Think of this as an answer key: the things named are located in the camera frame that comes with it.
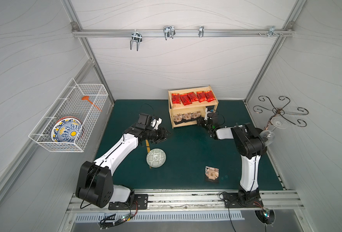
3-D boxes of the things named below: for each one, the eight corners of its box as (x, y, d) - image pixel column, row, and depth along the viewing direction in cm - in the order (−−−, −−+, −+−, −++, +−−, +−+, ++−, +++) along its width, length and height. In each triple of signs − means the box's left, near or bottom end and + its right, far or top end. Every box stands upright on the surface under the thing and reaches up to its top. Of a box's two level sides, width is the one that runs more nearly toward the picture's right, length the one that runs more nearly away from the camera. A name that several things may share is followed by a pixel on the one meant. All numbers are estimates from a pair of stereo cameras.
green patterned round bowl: (146, 167, 86) (145, 165, 83) (148, 151, 93) (147, 148, 90) (165, 167, 86) (165, 165, 83) (166, 151, 94) (166, 148, 90)
